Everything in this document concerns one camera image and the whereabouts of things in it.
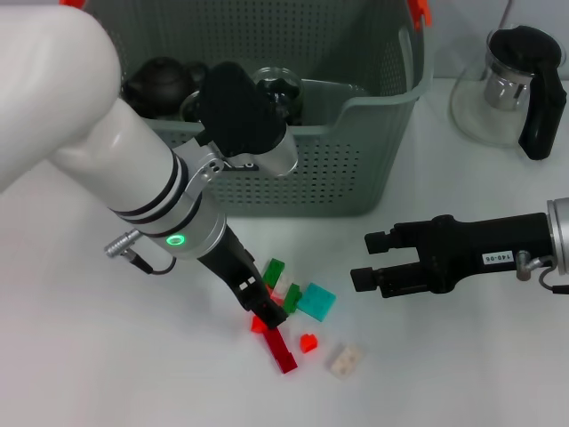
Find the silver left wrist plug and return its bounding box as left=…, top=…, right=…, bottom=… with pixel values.
left=104, top=229, right=141, bottom=259

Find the small white toy brick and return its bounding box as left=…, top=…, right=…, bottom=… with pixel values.
left=271, top=275, right=298, bottom=308

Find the black clay teapot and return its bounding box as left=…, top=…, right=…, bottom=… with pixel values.
left=122, top=56, right=208, bottom=117

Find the green toy brick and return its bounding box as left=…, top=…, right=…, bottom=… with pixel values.
left=261, top=257, right=286, bottom=288
left=284, top=283, right=304, bottom=316

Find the wrist cable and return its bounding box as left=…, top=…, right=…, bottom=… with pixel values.
left=537, top=266, right=569, bottom=295
left=128, top=255, right=179, bottom=275

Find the glass pitcher black handle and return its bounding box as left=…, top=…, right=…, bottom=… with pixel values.
left=449, top=25, right=568, bottom=161

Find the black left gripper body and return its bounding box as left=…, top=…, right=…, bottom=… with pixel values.
left=196, top=224, right=260, bottom=293

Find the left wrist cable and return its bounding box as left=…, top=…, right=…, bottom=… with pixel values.
left=128, top=255, right=179, bottom=275

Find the teal square toy brick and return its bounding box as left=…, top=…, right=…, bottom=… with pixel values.
left=296, top=282, right=338, bottom=322

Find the dark red long brick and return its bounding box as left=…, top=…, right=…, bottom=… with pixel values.
left=261, top=326, right=298, bottom=374

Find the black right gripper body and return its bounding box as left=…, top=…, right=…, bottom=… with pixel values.
left=414, top=212, right=553, bottom=297

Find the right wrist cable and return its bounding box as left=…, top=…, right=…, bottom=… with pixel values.
left=537, top=266, right=569, bottom=295

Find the glass jar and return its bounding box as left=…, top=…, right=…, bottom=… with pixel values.
left=255, top=67, right=306, bottom=126
left=180, top=91, right=205, bottom=124

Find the translucent white toy brick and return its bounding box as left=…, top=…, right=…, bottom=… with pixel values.
left=327, top=342, right=364, bottom=378

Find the grey perforated plastic storage bin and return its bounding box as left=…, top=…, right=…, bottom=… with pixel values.
left=82, top=0, right=435, bottom=219

